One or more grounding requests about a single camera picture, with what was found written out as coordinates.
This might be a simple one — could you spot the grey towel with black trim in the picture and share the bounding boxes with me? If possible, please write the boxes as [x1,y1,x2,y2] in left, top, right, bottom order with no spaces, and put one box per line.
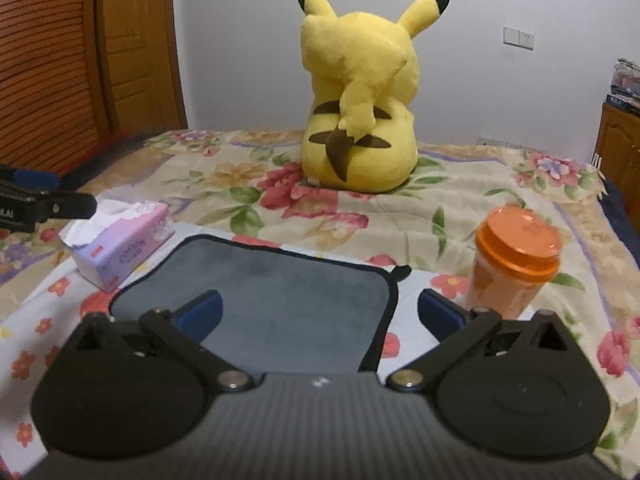
[108,233,412,375]

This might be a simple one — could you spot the wooden door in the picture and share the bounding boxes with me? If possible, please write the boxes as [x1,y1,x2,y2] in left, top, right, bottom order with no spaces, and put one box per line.
[95,0,189,137]

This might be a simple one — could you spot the wooden louvered wardrobe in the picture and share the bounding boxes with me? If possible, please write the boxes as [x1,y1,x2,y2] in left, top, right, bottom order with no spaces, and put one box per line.
[0,0,110,177]

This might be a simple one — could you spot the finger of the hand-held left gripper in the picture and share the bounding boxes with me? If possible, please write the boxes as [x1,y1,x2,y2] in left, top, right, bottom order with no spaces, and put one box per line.
[31,191,99,222]
[0,163,62,192]

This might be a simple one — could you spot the beige floral blanket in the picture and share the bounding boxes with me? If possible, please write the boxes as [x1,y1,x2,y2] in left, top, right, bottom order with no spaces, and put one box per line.
[0,128,640,480]

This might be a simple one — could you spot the dark blue bed sheet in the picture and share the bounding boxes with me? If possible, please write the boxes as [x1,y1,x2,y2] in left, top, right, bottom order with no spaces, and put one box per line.
[599,179,640,257]

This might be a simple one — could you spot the orange lidded cup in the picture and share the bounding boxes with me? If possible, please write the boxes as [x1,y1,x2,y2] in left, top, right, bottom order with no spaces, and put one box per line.
[462,205,564,322]

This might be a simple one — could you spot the stack of books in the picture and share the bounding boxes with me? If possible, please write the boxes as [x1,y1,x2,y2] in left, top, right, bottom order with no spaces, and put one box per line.
[605,57,640,112]

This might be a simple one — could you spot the wooden cabinet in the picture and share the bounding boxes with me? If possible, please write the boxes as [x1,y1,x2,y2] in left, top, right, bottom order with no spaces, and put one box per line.
[592,102,640,211]

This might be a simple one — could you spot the white wall switch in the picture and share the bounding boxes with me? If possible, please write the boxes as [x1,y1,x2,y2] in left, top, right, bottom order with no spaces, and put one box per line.
[502,25,535,51]

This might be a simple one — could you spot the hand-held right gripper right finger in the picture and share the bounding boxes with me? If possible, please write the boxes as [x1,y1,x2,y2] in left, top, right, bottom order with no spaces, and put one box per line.
[385,288,575,393]

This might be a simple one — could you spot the yellow plush toy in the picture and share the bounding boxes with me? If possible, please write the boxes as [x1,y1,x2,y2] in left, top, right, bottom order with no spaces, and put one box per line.
[297,0,450,194]

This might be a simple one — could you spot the white floral cloth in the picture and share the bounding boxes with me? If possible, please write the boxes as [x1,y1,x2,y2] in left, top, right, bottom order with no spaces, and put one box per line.
[0,220,541,476]

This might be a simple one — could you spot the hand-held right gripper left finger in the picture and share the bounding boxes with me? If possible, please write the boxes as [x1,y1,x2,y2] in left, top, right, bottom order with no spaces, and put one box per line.
[64,289,255,392]

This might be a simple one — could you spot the purple tissue pack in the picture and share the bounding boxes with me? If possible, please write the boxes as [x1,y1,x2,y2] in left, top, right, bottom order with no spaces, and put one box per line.
[58,199,176,294]

